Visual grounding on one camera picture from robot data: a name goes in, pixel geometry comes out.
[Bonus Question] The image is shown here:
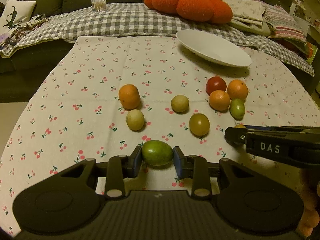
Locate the large green oval fruit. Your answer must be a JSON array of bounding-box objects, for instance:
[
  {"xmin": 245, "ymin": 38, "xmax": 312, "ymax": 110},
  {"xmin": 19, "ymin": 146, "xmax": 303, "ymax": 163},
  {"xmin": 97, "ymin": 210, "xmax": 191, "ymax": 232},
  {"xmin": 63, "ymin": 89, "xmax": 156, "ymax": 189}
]
[{"xmin": 142, "ymin": 140, "xmax": 173, "ymax": 166}]

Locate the olive brown tomato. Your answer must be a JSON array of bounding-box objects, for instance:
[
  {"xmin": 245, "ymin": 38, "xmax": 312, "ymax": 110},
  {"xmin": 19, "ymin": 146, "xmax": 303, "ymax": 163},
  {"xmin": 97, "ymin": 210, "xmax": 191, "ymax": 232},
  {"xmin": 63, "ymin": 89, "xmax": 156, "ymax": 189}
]
[{"xmin": 189, "ymin": 113, "xmax": 210, "ymax": 137}]

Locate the pale yellow round fruit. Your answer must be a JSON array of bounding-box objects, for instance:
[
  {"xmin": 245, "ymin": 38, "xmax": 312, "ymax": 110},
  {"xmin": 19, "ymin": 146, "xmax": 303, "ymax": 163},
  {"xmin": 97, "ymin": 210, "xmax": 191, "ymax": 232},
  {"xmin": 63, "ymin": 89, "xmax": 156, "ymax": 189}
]
[{"xmin": 126, "ymin": 109, "xmax": 145, "ymax": 131}]

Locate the pale yellow-green round fruit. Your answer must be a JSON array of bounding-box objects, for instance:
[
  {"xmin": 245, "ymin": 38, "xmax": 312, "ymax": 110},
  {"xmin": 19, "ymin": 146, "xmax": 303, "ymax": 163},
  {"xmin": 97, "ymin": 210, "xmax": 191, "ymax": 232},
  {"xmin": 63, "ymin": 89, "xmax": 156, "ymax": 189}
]
[{"xmin": 171, "ymin": 95, "xmax": 189, "ymax": 113}]

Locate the large orange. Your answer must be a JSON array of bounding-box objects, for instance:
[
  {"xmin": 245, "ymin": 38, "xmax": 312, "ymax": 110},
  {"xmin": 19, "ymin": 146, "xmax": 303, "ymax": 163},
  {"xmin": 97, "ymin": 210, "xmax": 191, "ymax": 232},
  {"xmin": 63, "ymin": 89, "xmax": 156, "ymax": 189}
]
[{"xmin": 227, "ymin": 79, "xmax": 248, "ymax": 101}]

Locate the red tomato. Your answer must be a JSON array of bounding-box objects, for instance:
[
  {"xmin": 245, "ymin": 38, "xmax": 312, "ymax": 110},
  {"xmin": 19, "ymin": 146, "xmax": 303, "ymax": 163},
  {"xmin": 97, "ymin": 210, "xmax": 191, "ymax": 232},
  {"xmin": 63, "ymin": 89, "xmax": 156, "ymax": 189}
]
[{"xmin": 206, "ymin": 76, "xmax": 227, "ymax": 95}]

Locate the small yellow fruit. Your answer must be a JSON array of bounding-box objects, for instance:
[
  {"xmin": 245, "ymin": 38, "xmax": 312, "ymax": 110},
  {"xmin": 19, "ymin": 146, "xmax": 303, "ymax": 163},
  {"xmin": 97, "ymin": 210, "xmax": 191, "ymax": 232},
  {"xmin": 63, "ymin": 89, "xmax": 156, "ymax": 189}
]
[{"xmin": 234, "ymin": 124, "xmax": 247, "ymax": 128}]

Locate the person's right hand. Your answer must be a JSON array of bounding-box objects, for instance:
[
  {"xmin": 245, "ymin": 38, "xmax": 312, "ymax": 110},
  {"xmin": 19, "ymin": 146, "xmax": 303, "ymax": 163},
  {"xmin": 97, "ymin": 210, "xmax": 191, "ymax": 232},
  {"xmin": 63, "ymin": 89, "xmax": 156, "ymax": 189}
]
[{"xmin": 298, "ymin": 169, "xmax": 319, "ymax": 237}]

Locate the cherry print tablecloth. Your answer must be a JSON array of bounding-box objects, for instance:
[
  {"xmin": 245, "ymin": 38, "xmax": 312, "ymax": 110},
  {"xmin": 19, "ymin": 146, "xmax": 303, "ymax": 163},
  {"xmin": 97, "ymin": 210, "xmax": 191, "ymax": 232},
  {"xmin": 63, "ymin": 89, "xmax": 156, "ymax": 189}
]
[{"xmin": 1, "ymin": 37, "xmax": 319, "ymax": 235}]

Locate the green red book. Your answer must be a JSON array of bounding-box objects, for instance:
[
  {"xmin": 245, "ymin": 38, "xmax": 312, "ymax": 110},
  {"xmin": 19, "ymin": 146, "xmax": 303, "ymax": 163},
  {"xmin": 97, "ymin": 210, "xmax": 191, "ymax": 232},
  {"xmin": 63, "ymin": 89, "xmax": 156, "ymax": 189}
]
[{"xmin": 305, "ymin": 42, "xmax": 318, "ymax": 64}]

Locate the striped patterned cushion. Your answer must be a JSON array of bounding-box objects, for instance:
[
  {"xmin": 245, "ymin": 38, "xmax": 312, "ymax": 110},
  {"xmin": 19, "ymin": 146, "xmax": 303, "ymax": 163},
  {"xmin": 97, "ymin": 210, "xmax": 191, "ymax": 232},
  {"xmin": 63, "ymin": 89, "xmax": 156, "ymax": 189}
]
[{"xmin": 263, "ymin": 5, "xmax": 306, "ymax": 43}]

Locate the white ribbed plate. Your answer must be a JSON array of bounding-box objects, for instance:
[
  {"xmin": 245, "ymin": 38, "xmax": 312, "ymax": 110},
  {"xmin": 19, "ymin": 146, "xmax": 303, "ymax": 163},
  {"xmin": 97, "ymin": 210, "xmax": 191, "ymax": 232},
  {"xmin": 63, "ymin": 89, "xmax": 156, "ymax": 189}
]
[{"xmin": 176, "ymin": 29, "xmax": 252, "ymax": 67}]

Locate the folded beige floral cloth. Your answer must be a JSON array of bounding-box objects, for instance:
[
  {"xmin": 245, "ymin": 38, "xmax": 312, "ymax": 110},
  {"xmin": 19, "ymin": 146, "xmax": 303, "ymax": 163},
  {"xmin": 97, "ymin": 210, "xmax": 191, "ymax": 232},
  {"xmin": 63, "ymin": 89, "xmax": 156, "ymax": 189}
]
[{"xmin": 223, "ymin": 0, "xmax": 272, "ymax": 36}]

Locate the grey checkered blanket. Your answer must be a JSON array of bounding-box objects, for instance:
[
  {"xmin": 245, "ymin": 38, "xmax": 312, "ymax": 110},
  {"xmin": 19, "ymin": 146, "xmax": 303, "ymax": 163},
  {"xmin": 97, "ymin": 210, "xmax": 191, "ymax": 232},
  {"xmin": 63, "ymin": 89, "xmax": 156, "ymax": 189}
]
[{"xmin": 1, "ymin": 3, "xmax": 315, "ymax": 76}]

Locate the orange pumpkin cushion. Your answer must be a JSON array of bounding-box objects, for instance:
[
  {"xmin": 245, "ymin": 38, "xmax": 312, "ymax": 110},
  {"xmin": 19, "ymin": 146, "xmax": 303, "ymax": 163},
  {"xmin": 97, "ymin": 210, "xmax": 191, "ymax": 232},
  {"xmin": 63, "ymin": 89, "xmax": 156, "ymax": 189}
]
[{"xmin": 144, "ymin": 0, "xmax": 233, "ymax": 24}]

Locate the clear toothpick jar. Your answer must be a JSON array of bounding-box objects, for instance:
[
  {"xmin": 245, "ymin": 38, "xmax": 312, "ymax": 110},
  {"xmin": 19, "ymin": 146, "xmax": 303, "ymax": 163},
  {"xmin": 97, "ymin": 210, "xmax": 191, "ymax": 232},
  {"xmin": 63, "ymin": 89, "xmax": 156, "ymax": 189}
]
[{"xmin": 91, "ymin": 0, "xmax": 107, "ymax": 12}]

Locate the dark floral cloth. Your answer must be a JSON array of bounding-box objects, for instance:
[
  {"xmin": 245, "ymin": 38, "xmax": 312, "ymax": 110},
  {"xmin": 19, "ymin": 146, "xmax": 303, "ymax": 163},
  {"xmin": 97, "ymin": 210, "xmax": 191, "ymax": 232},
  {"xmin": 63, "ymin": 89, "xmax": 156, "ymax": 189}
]
[{"xmin": 1, "ymin": 14, "xmax": 50, "ymax": 50}]

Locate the white printed pillow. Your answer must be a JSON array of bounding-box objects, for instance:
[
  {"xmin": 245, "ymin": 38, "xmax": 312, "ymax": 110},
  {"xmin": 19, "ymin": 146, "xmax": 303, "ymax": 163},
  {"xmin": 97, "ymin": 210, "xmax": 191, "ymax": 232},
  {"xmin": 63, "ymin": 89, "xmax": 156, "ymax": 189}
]
[{"xmin": 1, "ymin": 0, "xmax": 36, "ymax": 35}]

